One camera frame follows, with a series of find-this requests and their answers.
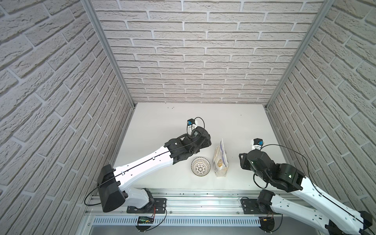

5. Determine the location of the patterned breakfast bowl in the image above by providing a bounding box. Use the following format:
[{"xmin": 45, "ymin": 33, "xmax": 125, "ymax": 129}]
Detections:
[{"xmin": 191, "ymin": 157, "xmax": 211, "ymax": 177}]

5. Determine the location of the oats bag white purple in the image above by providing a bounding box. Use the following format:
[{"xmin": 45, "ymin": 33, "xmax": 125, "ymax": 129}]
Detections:
[{"xmin": 212, "ymin": 139, "xmax": 229, "ymax": 177}]

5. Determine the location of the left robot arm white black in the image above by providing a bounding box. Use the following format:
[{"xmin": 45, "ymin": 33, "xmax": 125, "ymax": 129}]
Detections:
[{"xmin": 98, "ymin": 126, "xmax": 211, "ymax": 213}]

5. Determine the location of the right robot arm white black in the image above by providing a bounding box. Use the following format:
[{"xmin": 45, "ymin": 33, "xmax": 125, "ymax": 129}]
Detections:
[{"xmin": 239, "ymin": 149, "xmax": 373, "ymax": 235}]

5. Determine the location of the right controller board round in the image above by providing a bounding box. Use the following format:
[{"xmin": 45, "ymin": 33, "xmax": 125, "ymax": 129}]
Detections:
[{"xmin": 259, "ymin": 217, "xmax": 275, "ymax": 233}]

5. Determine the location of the left controller board green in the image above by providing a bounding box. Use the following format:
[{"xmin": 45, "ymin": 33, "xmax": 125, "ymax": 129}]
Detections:
[{"xmin": 136, "ymin": 216, "xmax": 155, "ymax": 232}]

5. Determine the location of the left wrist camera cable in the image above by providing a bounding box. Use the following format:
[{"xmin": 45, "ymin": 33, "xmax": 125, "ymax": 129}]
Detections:
[{"xmin": 84, "ymin": 117, "xmax": 206, "ymax": 207}]

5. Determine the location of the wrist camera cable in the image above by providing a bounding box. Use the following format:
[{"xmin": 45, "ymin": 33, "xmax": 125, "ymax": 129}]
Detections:
[
  {"xmin": 84, "ymin": 117, "xmax": 206, "ymax": 207},
  {"xmin": 252, "ymin": 143, "xmax": 374, "ymax": 230}
]

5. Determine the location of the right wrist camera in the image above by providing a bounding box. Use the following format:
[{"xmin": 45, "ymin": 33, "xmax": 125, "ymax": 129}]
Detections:
[{"xmin": 252, "ymin": 138, "xmax": 264, "ymax": 150}]

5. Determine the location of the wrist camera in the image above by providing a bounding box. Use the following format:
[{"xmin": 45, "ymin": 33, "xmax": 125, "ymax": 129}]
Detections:
[
  {"xmin": 187, "ymin": 118, "xmax": 197, "ymax": 131},
  {"xmin": 252, "ymin": 138, "xmax": 264, "ymax": 150}
]

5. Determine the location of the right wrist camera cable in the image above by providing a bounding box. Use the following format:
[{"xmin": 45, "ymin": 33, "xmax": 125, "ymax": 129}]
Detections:
[{"xmin": 252, "ymin": 143, "xmax": 374, "ymax": 230}]

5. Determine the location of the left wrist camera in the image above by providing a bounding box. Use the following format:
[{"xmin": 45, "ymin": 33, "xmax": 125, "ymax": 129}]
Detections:
[{"xmin": 187, "ymin": 118, "xmax": 197, "ymax": 131}]

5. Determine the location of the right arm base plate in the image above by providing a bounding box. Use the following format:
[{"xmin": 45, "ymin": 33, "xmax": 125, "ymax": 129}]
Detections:
[{"xmin": 240, "ymin": 197, "xmax": 275, "ymax": 215}]

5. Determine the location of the aluminium mounting rail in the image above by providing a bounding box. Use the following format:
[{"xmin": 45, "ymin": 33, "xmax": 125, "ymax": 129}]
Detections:
[{"xmin": 85, "ymin": 187, "xmax": 327, "ymax": 217}]

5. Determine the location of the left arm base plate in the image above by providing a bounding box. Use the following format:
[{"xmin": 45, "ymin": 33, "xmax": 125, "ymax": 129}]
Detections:
[{"xmin": 126, "ymin": 198, "xmax": 167, "ymax": 214}]

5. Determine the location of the perforated cable duct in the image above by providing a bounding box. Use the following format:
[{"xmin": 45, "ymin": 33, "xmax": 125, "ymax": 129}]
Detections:
[{"xmin": 91, "ymin": 215, "xmax": 260, "ymax": 227}]

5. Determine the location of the right aluminium corner post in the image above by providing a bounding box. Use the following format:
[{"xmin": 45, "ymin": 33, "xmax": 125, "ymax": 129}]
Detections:
[{"xmin": 265, "ymin": 0, "xmax": 335, "ymax": 113}]

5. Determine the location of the aluminium corner post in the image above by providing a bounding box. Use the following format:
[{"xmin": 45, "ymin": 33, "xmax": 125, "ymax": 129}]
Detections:
[
  {"xmin": 265, "ymin": 0, "xmax": 335, "ymax": 113},
  {"xmin": 81, "ymin": 0, "xmax": 135, "ymax": 110}
]

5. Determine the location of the left aluminium corner post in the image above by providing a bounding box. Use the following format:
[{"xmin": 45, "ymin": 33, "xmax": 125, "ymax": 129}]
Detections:
[{"xmin": 81, "ymin": 0, "xmax": 135, "ymax": 110}]

